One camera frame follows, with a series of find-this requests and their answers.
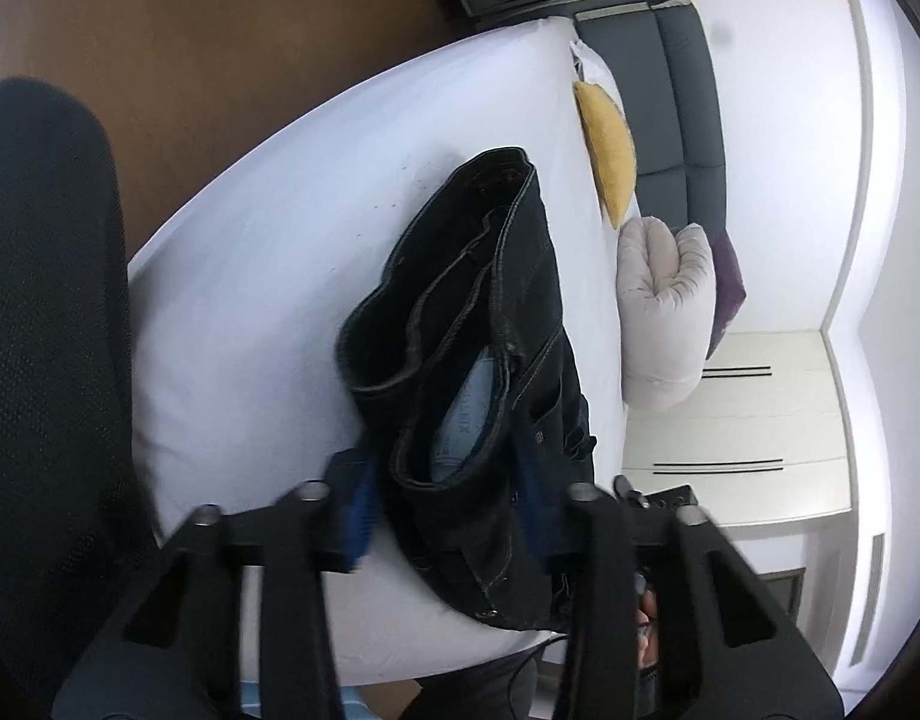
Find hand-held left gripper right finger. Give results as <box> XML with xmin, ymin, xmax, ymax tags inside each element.
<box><xmin>514</xmin><ymin>427</ymin><xmax>847</xmax><ymax>720</ymax></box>

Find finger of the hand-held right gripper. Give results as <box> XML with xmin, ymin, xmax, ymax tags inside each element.
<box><xmin>616</xmin><ymin>474</ymin><xmax>701</xmax><ymax>512</ymax></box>

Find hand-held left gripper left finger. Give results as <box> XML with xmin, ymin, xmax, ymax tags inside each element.
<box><xmin>51</xmin><ymin>448</ymin><xmax>378</xmax><ymax>720</ymax></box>

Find black denim pants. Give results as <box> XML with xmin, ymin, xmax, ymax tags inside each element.
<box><xmin>336</xmin><ymin>148</ymin><xmax>597</xmax><ymax>635</ymax></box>

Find person's right hand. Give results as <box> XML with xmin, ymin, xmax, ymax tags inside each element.
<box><xmin>634</xmin><ymin>589</ymin><xmax>662</xmax><ymax>668</ymax></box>

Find white wardrobe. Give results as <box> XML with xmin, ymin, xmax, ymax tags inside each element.
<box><xmin>617</xmin><ymin>328</ymin><xmax>862</xmax><ymax>578</ymax></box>

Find folded beige duvet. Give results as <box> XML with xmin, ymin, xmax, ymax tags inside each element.
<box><xmin>617</xmin><ymin>216</ymin><xmax>716</xmax><ymax>412</ymax></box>

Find light blue object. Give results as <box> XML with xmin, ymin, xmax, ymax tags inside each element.
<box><xmin>239</xmin><ymin>679</ymin><xmax>367</xmax><ymax>720</ymax></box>

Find purple pillow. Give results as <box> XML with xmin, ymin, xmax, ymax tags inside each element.
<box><xmin>703</xmin><ymin>229</ymin><xmax>747</xmax><ymax>361</ymax></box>

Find bed with white sheet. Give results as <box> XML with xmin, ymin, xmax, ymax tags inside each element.
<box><xmin>126</xmin><ymin>13</ymin><xmax>630</xmax><ymax>687</ymax></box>

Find yellow pillow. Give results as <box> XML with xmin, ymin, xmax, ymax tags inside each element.
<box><xmin>572</xmin><ymin>80</ymin><xmax>638</xmax><ymax>230</ymax></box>

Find black mesh office chair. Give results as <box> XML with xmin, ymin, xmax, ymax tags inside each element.
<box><xmin>0</xmin><ymin>79</ymin><xmax>157</xmax><ymax>720</ymax></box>

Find grey upholstered headboard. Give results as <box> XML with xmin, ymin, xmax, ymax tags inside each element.
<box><xmin>516</xmin><ymin>0</ymin><xmax>729</xmax><ymax>230</ymax></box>

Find white pillow with patterned band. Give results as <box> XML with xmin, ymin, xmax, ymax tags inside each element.
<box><xmin>569</xmin><ymin>37</ymin><xmax>641</xmax><ymax>218</ymax></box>

